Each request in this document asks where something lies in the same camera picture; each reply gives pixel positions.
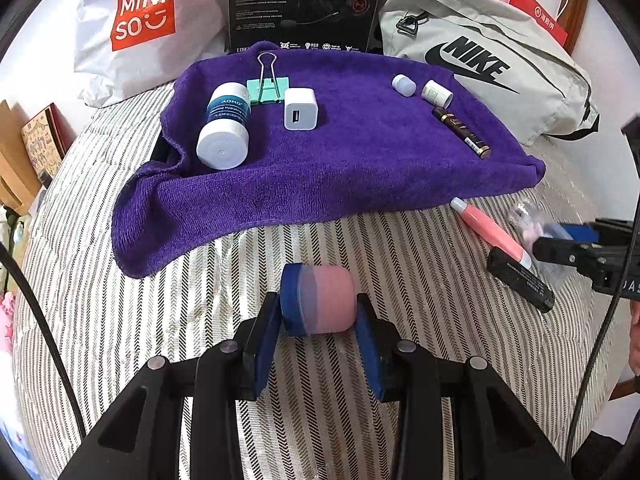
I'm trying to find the clear pill bottle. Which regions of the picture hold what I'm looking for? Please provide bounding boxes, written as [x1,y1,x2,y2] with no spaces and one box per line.
[506,199,568,281]

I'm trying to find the grey sling bag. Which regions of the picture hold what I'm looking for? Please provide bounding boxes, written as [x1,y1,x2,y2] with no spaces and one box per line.
[377,0,601,148]

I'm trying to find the white plastic shopping bag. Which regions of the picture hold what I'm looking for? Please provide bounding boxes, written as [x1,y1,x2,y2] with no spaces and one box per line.
[74,0,227,109]

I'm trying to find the white blue label bottle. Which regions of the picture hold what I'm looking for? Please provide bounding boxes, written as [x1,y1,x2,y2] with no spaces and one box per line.
[195,82,252,170]

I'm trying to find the illustrated book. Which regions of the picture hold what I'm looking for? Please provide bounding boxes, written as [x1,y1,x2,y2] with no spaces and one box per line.
[20,103,72,182]

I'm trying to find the wooden headboard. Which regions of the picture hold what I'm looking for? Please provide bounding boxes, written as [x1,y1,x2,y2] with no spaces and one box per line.
[0,100,43,217]

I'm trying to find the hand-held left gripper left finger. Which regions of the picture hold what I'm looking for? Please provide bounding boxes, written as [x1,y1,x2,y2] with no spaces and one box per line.
[60,292,282,480]

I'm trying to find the small white green label jar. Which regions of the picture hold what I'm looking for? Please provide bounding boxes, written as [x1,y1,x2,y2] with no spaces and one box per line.
[421,79,455,107]

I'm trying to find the red paper bag white handles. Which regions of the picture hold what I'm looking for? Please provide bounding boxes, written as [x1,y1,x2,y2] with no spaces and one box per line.
[479,0,571,52]

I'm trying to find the white usb charger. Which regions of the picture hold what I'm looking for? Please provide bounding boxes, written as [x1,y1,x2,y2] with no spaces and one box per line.
[283,88,319,131]

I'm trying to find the blue pink round container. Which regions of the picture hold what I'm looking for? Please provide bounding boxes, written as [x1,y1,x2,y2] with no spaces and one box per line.
[280,261,357,338]

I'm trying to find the green binder clip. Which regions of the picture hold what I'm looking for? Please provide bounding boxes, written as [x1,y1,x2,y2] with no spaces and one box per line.
[246,52,292,107]

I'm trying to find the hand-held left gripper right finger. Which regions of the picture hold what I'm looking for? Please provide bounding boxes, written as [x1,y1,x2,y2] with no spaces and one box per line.
[354,294,574,480]

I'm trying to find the white spotted plush toy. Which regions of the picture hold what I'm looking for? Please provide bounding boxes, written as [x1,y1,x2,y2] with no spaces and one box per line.
[0,207,32,273]

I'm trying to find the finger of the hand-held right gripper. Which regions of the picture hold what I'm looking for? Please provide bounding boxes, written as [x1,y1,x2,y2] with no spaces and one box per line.
[531,236,608,275]
[542,216,640,244]

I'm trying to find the black headset box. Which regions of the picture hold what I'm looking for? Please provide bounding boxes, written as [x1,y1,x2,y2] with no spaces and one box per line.
[226,0,387,56]

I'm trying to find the brown wooden frame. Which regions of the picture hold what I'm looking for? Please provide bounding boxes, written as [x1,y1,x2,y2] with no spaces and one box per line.
[559,0,590,57]

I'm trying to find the purple towel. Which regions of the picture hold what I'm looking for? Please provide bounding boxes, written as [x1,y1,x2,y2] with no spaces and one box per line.
[111,42,547,279]

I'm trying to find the black gold lipstick tube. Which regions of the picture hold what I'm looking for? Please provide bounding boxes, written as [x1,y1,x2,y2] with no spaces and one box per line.
[432,107,494,160]

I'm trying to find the black cable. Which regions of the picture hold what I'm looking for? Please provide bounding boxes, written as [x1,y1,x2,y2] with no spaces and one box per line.
[569,200,640,466]
[0,244,87,443]

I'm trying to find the pink tube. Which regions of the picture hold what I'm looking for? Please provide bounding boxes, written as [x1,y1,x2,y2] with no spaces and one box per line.
[449,197,535,267]

